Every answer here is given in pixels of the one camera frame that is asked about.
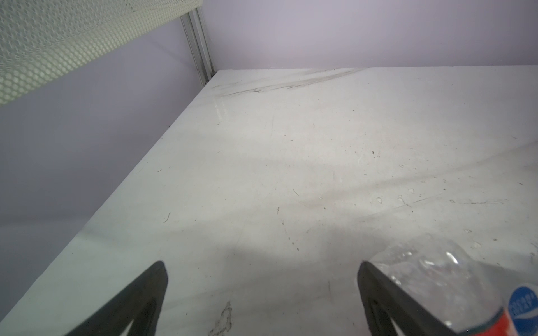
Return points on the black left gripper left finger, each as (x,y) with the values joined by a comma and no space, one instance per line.
(136,309)

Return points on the aluminium frame post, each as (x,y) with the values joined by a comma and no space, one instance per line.
(197,37)

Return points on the clear bottle red white label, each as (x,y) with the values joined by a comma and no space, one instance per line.
(468,296)

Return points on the white mesh wall shelf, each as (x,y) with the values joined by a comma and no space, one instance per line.
(44,40)

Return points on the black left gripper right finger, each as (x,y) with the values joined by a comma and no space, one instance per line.
(387,305)

